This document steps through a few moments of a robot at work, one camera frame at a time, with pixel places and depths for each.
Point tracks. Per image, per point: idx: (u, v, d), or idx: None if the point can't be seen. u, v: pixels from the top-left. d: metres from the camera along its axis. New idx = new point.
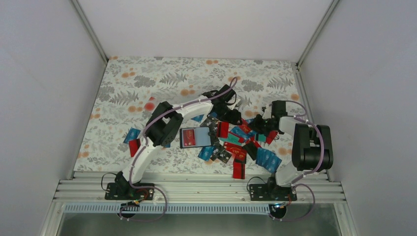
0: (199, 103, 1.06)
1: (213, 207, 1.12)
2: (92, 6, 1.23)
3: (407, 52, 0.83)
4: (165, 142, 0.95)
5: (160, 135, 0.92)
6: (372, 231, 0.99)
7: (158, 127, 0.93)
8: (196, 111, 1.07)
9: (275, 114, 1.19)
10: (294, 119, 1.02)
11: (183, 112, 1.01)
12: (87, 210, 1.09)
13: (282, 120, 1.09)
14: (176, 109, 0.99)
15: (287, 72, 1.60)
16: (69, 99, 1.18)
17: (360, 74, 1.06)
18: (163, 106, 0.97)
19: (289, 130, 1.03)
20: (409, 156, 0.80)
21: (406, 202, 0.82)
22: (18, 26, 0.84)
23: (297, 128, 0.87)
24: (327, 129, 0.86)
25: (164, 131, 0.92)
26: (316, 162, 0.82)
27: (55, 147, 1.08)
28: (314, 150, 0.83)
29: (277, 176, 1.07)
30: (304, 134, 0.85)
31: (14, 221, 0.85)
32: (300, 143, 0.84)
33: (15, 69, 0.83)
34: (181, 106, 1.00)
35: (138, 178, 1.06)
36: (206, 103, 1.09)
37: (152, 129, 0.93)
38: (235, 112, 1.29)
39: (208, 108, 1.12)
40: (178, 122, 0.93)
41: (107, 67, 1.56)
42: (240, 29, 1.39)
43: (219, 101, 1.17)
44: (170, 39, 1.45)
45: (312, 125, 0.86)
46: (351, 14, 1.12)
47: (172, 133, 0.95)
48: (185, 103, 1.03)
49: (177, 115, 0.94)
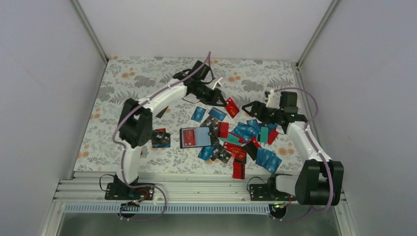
0: (170, 90, 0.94)
1: (213, 208, 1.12)
2: (92, 6, 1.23)
3: (406, 51, 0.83)
4: (142, 141, 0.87)
5: (134, 135, 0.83)
6: (372, 231, 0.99)
7: (130, 126, 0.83)
8: (168, 99, 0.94)
9: (284, 112, 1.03)
10: (308, 136, 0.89)
11: (151, 106, 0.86)
12: (86, 210, 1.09)
13: (293, 129, 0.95)
14: (143, 104, 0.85)
15: (287, 72, 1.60)
16: (68, 100, 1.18)
17: (361, 74, 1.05)
18: (128, 104, 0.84)
19: (300, 145, 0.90)
20: (410, 156, 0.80)
21: (406, 202, 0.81)
22: (19, 27, 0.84)
23: (306, 168, 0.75)
24: (342, 170, 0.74)
25: (137, 130, 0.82)
26: (323, 202, 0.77)
27: (55, 147, 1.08)
28: (323, 191, 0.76)
29: (277, 182, 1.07)
30: (312, 178, 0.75)
31: (15, 221, 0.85)
32: (307, 187, 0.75)
33: (16, 70, 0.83)
34: (148, 100, 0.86)
35: (134, 178, 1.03)
36: (178, 87, 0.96)
37: (125, 129, 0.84)
38: (216, 93, 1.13)
39: (183, 91, 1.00)
40: (148, 118, 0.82)
41: (107, 67, 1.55)
42: (240, 28, 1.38)
43: (193, 80, 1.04)
44: (170, 39, 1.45)
45: (325, 163, 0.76)
46: (352, 14, 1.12)
47: (148, 130, 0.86)
48: (153, 95, 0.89)
49: (146, 111, 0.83)
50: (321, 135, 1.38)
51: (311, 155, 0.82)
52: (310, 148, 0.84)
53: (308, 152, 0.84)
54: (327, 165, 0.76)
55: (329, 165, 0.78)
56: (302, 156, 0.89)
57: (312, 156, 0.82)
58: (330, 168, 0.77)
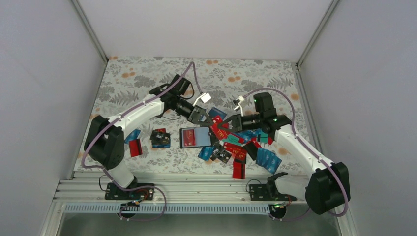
0: (145, 106, 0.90)
1: (213, 208, 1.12)
2: (92, 6, 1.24)
3: (406, 51, 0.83)
4: (114, 162, 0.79)
5: (104, 156, 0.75)
6: (372, 231, 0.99)
7: (101, 147, 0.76)
8: (143, 115, 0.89)
9: (265, 118, 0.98)
10: (302, 143, 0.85)
11: (123, 124, 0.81)
12: (87, 210, 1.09)
13: (282, 136, 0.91)
14: (114, 122, 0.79)
15: (287, 72, 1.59)
16: (68, 100, 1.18)
17: (361, 74, 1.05)
18: (96, 124, 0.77)
19: (296, 153, 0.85)
20: (409, 156, 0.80)
21: (405, 203, 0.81)
22: (19, 26, 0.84)
23: (315, 182, 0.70)
24: (346, 170, 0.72)
25: (106, 150, 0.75)
26: (338, 205, 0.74)
27: (55, 147, 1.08)
28: (336, 195, 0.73)
29: (277, 184, 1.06)
30: (325, 187, 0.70)
31: (15, 220, 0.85)
32: (321, 197, 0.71)
33: (15, 70, 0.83)
34: (119, 118, 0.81)
35: (128, 183, 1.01)
36: (154, 103, 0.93)
37: (94, 151, 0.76)
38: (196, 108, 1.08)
39: (160, 108, 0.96)
40: (118, 138, 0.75)
41: (107, 67, 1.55)
42: (240, 28, 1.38)
43: (171, 95, 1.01)
44: (169, 38, 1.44)
45: (330, 169, 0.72)
46: (352, 14, 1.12)
47: (119, 151, 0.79)
48: (125, 112, 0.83)
49: (116, 130, 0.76)
50: (320, 135, 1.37)
51: (313, 164, 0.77)
52: (310, 156, 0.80)
53: (309, 162, 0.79)
54: (332, 170, 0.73)
55: (333, 169, 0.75)
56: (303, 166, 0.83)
57: (316, 165, 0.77)
58: (335, 172, 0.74)
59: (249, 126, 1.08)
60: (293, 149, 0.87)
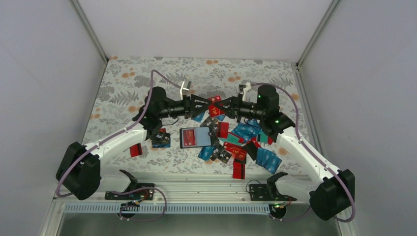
0: (126, 133, 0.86)
1: (213, 208, 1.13)
2: (92, 6, 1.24)
3: (406, 50, 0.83)
4: (89, 191, 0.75)
5: (79, 186, 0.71)
6: (372, 232, 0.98)
7: (75, 175, 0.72)
8: (124, 143, 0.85)
9: (267, 121, 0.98)
10: (307, 149, 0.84)
11: (100, 152, 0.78)
12: (86, 210, 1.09)
13: (285, 140, 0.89)
14: (91, 150, 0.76)
15: (287, 72, 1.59)
16: (68, 99, 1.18)
17: (362, 73, 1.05)
18: (72, 151, 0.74)
19: (302, 159, 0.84)
20: (409, 156, 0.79)
21: (406, 203, 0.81)
22: (19, 26, 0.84)
23: (323, 192, 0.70)
24: (353, 177, 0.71)
25: (80, 180, 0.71)
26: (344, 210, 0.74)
27: (55, 147, 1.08)
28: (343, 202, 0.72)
29: (277, 186, 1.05)
30: (333, 197, 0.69)
31: (15, 221, 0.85)
32: (328, 207, 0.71)
33: (15, 69, 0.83)
34: (97, 145, 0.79)
35: (124, 188, 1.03)
36: (136, 131, 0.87)
37: (68, 180, 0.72)
38: (186, 99, 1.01)
39: (143, 135, 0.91)
40: (94, 167, 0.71)
41: (107, 67, 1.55)
42: (240, 28, 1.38)
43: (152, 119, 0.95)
44: (169, 38, 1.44)
45: (337, 178, 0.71)
46: (352, 14, 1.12)
47: (95, 179, 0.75)
48: (104, 139, 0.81)
49: (93, 158, 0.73)
50: (320, 135, 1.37)
51: (320, 173, 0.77)
52: (316, 163, 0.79)
53: (315, 169, 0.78)
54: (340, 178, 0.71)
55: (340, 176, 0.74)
56: (308, 172, 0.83)
57: (323, 174, 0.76)
58: (342, 179, 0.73)
59: (246, 113, 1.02)
60: (298, 155, 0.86)
